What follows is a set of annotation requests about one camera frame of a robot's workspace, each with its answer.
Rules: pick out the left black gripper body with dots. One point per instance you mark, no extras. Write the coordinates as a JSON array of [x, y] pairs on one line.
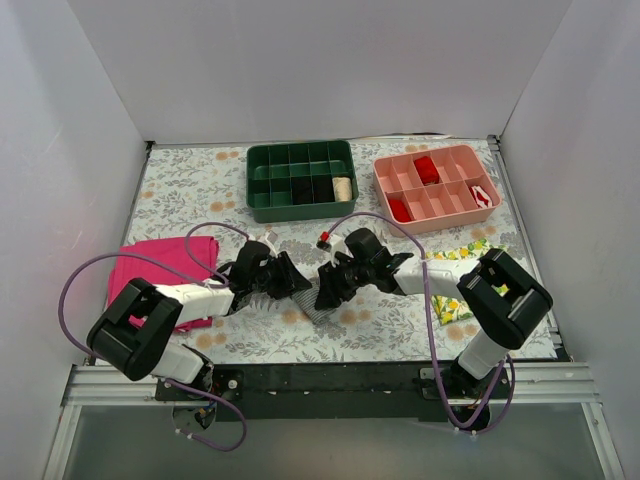
[[282, 276]]

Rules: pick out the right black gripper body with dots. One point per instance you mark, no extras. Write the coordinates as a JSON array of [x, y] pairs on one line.
[[339, 279]]

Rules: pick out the grey striped boxer underwear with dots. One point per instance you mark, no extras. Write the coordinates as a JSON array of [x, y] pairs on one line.
[[306, 300]]

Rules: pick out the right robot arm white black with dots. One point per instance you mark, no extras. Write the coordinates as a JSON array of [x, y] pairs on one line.
[[506, 301]]

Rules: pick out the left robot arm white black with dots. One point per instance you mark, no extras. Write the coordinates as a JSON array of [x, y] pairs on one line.
[[151, 351]]

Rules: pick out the pink folded cloth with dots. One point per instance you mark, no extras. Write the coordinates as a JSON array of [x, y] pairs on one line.
[[184, 270]]

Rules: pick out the red rolled cloth lower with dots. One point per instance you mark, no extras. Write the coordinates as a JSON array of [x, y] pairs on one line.
[[399, 210]]

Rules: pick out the beige rolled sock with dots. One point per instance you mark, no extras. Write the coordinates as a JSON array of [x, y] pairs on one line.
[[342, 189]]

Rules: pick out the black rolled cloth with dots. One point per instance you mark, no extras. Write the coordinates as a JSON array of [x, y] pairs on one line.
[[323, 190], [301, 190]]

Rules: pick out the lemon print folded cloth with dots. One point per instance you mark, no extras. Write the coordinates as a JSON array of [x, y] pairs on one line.
[[447, 308]]

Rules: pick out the green divided organizer tray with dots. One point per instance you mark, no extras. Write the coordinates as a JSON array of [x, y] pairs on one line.
[[270, 168]]

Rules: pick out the pink divided organizer tray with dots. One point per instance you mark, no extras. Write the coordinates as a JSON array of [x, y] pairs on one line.
[[441, 206]]

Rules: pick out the red rolled cloth upper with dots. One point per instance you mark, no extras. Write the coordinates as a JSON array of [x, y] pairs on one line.
[[426, 170]]

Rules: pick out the red white rolled cloth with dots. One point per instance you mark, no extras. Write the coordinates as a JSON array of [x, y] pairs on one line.
[[481, 198]]

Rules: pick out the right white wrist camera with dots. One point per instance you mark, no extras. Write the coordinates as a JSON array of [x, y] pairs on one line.
[[334, 246]]

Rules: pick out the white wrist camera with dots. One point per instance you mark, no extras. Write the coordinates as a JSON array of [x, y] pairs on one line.
[[269, 238], [334, 246]]

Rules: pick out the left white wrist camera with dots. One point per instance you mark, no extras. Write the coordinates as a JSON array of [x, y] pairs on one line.
[[269, 238]]

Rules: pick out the black metal base rail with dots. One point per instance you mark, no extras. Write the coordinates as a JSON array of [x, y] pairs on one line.
[[331, 390]]

